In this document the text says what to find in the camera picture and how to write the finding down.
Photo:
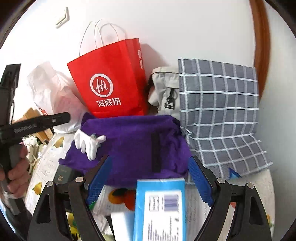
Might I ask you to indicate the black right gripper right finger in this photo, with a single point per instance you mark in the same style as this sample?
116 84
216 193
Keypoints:
249 220

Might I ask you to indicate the dark green gold box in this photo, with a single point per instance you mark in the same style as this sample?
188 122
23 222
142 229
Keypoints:
64 175

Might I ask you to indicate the grey backpack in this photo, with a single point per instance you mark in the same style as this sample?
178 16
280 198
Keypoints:
164 91

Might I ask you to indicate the white wall switch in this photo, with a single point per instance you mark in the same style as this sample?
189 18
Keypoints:
61 17

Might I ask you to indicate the red paper shopping bag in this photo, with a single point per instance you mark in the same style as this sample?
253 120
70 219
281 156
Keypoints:
111 79

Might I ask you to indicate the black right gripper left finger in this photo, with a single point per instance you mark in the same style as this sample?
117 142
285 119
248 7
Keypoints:
97 180

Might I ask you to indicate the white Miniso plastic bag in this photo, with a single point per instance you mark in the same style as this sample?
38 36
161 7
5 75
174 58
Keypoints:
53 93

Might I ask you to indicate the white glove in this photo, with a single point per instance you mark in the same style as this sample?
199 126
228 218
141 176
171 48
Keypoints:
88 144

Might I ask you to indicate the grey checked cushion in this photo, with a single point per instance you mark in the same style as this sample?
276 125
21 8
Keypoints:
219 105

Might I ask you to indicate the purple towel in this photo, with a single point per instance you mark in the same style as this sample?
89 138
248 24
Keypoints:
141 147

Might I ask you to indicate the blue tissue pack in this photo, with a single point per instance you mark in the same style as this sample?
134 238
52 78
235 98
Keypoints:
160 210

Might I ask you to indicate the white sponge block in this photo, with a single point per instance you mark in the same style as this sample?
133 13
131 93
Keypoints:
123 225

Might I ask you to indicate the person's left hand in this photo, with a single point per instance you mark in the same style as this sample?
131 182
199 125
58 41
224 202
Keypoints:
19 176

